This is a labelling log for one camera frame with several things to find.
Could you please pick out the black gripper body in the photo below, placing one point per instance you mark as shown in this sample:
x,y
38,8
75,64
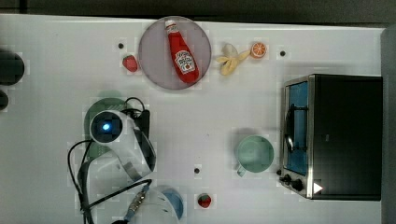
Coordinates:
x,y
141,119

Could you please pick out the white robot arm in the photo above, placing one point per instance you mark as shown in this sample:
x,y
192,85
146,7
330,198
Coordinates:
x,y
115,187

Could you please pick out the red strawberry near plate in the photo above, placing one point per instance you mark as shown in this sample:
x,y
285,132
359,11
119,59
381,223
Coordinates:
x,y
130,63

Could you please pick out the grey round plate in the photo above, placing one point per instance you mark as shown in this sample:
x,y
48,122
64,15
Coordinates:
x,y
154,54

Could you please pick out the red ketchup bottle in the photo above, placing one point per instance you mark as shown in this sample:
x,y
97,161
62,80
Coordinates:
x,y
182,58

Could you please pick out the blue bowl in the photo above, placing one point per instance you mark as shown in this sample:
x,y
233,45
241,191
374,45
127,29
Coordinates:
x,y
176,200

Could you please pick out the red strawberry near bowl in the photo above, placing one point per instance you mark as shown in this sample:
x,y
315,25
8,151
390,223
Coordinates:
x,y
204,200

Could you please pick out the peeled banana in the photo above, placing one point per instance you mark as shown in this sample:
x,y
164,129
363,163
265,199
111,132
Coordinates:
x,y
230,59

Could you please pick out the green mug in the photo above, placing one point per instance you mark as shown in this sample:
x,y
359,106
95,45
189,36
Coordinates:
x,y
254,154

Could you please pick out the orange half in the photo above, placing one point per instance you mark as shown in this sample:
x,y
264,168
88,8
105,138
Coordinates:
x,y
258,50

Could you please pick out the black cylinder small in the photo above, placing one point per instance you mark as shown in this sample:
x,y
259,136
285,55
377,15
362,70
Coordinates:
x,y
3,100

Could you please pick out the black cylinder large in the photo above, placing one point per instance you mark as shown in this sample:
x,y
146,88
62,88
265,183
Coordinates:
x,y
11,68

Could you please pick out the black toaster oven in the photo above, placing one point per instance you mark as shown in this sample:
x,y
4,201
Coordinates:
x,y
331,137

